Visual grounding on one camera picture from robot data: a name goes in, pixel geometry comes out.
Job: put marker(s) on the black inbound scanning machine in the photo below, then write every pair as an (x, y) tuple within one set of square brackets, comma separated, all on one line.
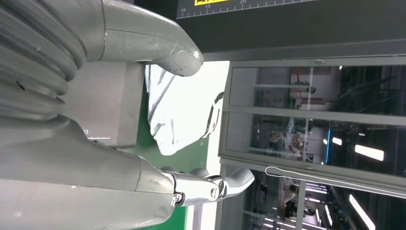
[(301, 28)]

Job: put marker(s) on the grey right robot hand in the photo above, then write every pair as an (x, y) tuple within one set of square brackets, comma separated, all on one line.
[(79, 177)]

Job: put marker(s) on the grey glass partition frame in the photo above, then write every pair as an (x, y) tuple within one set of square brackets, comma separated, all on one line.
[(317, 117)]

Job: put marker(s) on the white parcel bag red print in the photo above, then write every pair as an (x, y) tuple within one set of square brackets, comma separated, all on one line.
[(184, 108)]

